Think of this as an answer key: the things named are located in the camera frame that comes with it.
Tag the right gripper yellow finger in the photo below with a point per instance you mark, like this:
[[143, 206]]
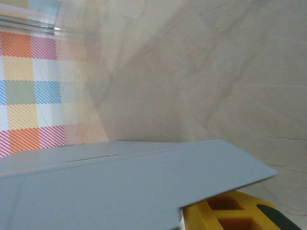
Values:
[[204, 215]]

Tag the aluminium frame post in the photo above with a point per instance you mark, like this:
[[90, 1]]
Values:
[[24, 24]]

